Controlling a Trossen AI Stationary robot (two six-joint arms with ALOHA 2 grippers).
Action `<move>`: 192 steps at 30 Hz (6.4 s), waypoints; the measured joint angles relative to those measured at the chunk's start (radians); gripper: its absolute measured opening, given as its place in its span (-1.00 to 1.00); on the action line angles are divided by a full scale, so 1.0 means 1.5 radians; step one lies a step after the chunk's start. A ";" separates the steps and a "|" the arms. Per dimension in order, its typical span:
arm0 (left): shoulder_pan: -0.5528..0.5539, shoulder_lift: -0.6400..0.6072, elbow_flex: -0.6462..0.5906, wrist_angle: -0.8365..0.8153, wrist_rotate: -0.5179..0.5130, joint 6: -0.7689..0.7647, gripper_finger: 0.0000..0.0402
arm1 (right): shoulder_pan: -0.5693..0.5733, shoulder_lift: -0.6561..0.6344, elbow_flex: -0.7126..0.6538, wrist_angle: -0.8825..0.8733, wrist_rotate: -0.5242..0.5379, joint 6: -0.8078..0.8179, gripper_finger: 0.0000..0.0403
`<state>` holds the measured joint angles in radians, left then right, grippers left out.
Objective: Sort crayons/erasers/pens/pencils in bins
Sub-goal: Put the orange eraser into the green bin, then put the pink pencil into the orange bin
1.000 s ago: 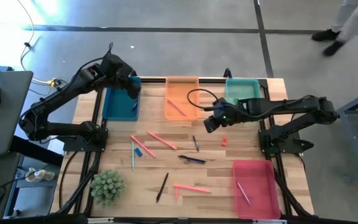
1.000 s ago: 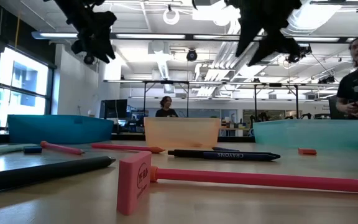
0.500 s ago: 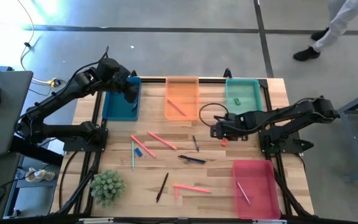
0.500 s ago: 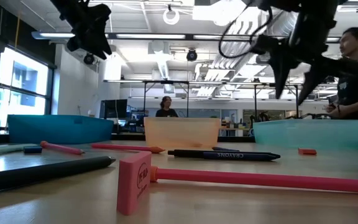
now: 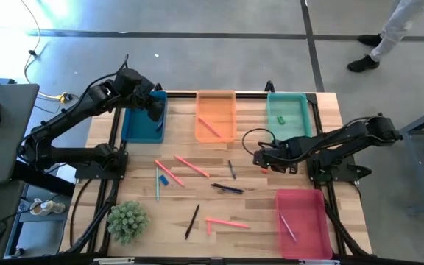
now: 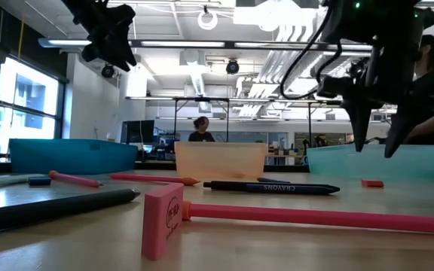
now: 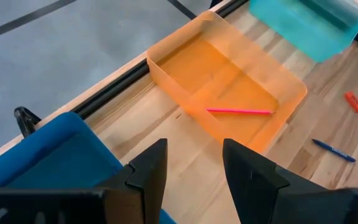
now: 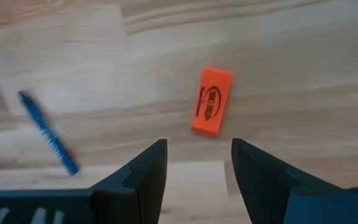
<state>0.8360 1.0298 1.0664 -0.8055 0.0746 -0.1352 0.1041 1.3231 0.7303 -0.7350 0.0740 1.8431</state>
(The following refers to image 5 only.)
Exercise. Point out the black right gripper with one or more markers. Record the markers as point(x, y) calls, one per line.
point(263, 158)

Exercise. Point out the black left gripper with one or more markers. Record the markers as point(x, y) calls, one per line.
point(156, 111)

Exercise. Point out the dark blue crayon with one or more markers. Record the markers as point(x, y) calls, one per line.
point(232, 169)

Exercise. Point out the green eraser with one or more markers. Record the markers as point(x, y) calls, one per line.
point(280, 120)

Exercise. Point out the dark blue pen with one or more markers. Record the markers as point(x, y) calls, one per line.
point(226, 188)

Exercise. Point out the pink pencil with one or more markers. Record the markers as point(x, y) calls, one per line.
point(210, 127)
point(230, 223)
point(169, 173)
point(192, 166)

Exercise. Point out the blue eraser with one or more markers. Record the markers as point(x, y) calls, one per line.
point(164, 180)

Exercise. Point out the light teal pen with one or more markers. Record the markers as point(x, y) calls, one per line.
point(157, 184)

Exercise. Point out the lilac pen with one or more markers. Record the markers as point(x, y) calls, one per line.
point(288, 227)

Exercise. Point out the pink eraser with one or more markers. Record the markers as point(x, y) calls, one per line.
point(209, 230)

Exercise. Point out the long black pen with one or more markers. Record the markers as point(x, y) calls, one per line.
point(192, 222)

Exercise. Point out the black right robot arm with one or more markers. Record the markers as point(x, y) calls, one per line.
point(344, 134)

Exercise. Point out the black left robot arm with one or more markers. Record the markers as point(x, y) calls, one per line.
point(68, 117)

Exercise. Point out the blue plastic bin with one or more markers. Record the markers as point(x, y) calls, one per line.
point(138, 129)

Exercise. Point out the teal plastic bin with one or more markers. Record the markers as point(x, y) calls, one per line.
point(293, 129)

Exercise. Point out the orange plastic bin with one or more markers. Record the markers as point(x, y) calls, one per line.
point(215, 106)

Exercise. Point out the pink plastic bin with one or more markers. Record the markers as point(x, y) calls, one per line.
point(307, 224)

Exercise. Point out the green artificial plant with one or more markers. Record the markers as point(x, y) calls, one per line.
point(127, 222)

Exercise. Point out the silver aluminium bar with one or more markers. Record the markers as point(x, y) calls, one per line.
point(318, 262)
point(112, 261)

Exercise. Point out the beige curled object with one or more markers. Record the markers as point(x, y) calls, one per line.
point(46, 208)

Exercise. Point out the dark grey side desk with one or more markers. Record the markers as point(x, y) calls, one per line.
point(9, 147)

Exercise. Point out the blue-grey metal stand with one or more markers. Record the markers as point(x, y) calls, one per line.
point(422, 121)

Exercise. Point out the person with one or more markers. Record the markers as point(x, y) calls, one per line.
point(392, 25)

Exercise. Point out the black frame bracket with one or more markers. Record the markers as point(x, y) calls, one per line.
point(158, 87)
point(269, 87)

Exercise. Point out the black aluminium table frame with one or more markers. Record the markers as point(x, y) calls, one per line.
point(182, 95)

